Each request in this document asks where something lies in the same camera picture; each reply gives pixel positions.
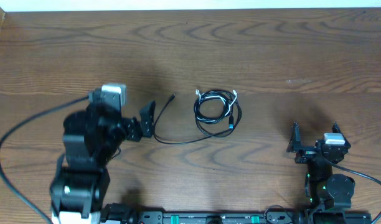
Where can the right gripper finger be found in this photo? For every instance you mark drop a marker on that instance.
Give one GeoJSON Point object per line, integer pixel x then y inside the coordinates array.
{"type": "Point", "coordinates": [336, 129]}
{"type": "Point", "coordinates": [295, 141]}

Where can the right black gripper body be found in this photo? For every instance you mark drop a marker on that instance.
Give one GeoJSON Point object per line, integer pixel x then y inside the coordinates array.
{"type": "Point", "coordinates": [306, 156]}

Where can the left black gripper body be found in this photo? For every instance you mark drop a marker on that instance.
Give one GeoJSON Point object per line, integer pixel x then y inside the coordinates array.
{"type": "Point", "coordinates": [131, 131]}

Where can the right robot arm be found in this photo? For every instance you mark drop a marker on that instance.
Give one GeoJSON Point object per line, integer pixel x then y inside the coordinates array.
{"type": "Point", "coordinates": [329, 193]}

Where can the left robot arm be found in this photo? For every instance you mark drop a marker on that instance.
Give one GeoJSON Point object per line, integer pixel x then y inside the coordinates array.
{"type": "Point", "coordinates": [91, 138]}

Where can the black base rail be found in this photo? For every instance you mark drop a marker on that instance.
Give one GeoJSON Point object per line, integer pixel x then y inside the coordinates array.
{"type": "Point", "coordinates": [122, 214]}

